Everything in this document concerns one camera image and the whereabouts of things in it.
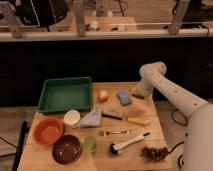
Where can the white round lid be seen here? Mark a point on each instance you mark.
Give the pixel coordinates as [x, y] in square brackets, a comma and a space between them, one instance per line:
[72, 117]

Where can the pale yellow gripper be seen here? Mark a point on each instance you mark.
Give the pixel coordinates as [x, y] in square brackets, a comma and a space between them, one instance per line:
[135, 90]

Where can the white black dish brush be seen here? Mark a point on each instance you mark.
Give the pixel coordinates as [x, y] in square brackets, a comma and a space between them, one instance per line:
[115, 148]

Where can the dark maroon bowl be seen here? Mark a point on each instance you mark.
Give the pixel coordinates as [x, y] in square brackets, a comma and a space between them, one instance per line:
[66, 149]

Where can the orange red bowl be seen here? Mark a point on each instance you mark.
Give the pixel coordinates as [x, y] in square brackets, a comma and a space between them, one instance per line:
[48, 131]

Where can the blue sponge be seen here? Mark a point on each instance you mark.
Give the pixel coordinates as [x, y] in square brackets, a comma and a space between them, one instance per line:
[124, 98]

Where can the silver fork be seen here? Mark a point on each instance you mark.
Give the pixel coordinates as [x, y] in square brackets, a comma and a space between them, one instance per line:
[106, 133]

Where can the black box top left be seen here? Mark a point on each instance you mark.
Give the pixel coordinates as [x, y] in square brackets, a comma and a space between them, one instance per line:
[41, 13]

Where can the yellow handled knife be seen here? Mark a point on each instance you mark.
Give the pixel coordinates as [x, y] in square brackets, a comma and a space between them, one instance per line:
[134, 120]

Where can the small green cup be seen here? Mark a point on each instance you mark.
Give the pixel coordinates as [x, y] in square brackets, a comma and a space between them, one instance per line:
[90, 143]

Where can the white horizontal rail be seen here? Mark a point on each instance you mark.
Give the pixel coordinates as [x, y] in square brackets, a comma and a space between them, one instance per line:
[138, 34]

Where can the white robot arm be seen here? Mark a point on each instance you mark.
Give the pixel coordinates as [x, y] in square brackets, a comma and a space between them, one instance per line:
[198, 146]

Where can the green plastic tray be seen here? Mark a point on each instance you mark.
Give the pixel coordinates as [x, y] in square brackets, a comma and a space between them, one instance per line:
[63, 94]

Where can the brown dried bunch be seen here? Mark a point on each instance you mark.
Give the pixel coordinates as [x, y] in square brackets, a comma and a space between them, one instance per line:
[154, 155]

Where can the yellow red apple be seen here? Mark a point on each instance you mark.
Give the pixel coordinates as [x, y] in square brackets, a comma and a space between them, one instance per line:
[103, 96]

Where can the grey blue cloth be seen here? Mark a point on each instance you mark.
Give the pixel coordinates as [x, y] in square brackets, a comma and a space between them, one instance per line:
[92, 119]

